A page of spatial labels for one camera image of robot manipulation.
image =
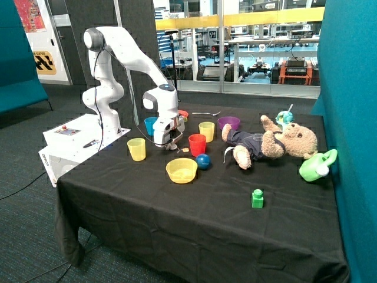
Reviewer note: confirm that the purple plastic bowl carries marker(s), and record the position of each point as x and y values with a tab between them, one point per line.
233	121

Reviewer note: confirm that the yellow cup front left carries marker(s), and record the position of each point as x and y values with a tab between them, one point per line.
137	150

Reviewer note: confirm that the yellow cup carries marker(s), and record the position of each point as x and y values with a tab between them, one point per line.
206	128
137	150

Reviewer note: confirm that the blue plastic cup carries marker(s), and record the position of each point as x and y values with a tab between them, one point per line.
149	122

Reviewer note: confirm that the orange tag tea bag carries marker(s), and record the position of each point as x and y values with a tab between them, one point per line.
184	150

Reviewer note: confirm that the green toy block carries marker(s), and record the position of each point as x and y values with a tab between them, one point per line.
257	199

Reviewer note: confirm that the green toy watering can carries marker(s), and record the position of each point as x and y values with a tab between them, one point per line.
318	165

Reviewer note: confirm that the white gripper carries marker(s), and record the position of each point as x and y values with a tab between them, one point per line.
167	132

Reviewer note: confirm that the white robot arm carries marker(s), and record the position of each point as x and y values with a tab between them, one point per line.
107	45

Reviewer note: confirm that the teal partition panel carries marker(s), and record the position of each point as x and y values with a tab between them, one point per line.
347	102

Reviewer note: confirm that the brown teddy bear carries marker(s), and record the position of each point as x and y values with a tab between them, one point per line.
295	140

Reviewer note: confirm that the yellow plastic bowl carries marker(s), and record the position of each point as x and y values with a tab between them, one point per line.
181	170

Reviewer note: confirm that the blue ball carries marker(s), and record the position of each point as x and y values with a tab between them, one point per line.
203	161

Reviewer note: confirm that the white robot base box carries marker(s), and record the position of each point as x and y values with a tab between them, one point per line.
72	143

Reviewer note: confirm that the red poster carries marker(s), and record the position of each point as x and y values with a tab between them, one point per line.
30	15

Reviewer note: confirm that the black tablecloth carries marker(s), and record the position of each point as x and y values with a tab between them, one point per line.
206	230

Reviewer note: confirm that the yellow black sign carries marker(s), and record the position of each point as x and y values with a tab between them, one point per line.
44	63

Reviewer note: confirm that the yellow cup back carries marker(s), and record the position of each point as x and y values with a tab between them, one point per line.
206	128

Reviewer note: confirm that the teal sippy cup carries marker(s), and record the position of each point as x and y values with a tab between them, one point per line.
284	118

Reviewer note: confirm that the teal sofa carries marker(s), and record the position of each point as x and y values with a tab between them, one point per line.
20	85

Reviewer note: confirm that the metal spoon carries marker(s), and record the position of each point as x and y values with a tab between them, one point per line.
206	113

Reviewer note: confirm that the red plastic cup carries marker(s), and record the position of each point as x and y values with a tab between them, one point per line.
197	144

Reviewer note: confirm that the red plastic plate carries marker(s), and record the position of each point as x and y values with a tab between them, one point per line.
183	113

